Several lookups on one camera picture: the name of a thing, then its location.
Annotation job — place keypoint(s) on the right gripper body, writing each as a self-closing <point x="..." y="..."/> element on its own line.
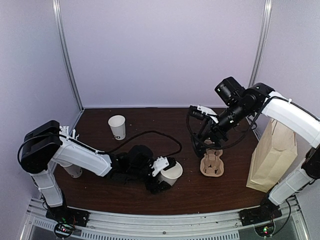
<point x="213" y="128"/>

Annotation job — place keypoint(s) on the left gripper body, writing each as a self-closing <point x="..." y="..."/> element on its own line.
<point x="150" y="185"/>

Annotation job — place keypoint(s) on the white paper cup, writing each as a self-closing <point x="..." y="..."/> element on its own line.
<point x="117" y="124"/>
<point x="171" y="175"/>

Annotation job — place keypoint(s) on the black plastic cup lid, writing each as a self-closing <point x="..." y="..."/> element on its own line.
<point x="198" y="148"/>

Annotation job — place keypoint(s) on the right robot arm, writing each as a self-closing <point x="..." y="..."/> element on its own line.
<point x="256" y="100"/>

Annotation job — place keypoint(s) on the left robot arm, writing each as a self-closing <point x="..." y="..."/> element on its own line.
<point x="52" y="143"/>

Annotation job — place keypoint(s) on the cardboard cup carrier tray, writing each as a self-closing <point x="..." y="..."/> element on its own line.
<point x="211" y="164"/>

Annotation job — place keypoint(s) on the brown paper bag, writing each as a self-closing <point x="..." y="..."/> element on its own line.
<point x="273" y="155"/>

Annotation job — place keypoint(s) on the white cup holding straws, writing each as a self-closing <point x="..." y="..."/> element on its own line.
<point x="73" y="170"/>

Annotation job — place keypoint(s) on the paper wrapped straws bundle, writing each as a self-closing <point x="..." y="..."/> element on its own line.
<point x="70" y="131"/>

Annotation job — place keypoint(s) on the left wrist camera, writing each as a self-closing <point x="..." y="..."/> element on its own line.
<point x="162" y="163"/>

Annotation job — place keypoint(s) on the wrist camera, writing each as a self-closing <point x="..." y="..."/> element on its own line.
<point x="162" y="163"/>
<point x="201" y="112"/>

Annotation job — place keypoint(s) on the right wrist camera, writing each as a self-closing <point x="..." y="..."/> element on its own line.
<point x="201" y="112"/>

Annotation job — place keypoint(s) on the aluminium front rail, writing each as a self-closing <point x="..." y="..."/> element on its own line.
<point x="112" y="226"/>

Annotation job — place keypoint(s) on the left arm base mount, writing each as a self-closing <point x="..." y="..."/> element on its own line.
<point x="67" y="219"/>

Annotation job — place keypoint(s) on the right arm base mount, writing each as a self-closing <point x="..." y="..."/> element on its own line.
<point x="262" y="218"/>

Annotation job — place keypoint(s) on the right aluminium frame post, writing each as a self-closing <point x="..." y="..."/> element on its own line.
<point x="263" y="36"/>

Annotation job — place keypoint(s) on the aluminium frame post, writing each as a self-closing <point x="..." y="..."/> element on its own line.
<point x="263" y="36"/>
<point x="65" y="53"/>

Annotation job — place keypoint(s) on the left aluminium frame post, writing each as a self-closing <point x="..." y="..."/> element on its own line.
<point x="65" y="53"/>

